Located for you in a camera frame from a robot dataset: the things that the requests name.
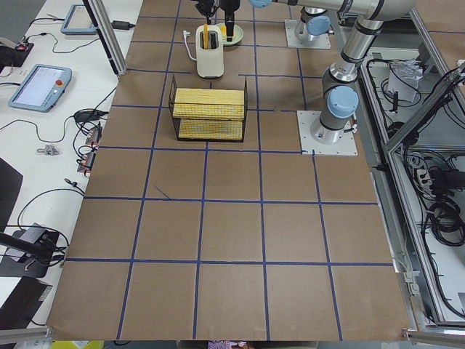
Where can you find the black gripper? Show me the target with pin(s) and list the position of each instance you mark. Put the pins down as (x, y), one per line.
(229, 5)
(205, 6)

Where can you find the white two-slot toaster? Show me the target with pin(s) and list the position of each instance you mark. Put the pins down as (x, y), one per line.
(210, 62)

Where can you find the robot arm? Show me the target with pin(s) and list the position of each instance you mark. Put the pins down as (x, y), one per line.
(340, 100)
(312, 24)

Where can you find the toast slice in toaster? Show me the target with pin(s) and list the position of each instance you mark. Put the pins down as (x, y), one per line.
(205, 37)

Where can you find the light green plate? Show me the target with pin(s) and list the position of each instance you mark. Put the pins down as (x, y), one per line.
(236, 38)

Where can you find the black power adapter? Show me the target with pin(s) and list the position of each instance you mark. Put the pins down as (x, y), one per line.
(121, 25)

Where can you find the wooden box in basket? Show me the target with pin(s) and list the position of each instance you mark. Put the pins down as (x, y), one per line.
(209, 105)

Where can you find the far teach pendant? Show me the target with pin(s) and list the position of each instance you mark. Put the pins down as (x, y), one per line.
(78, 22)

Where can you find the teach pendant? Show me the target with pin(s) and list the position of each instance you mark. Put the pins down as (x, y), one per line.
(41, 88)
(78, 22)

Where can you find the near teach pendant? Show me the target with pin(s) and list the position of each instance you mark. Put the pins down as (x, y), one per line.
(41, 88)

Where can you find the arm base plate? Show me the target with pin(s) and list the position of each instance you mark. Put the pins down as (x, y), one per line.
(298, 37)
(327, 145)

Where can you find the aluminium frame post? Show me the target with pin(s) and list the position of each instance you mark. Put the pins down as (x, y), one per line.
(101, 22)

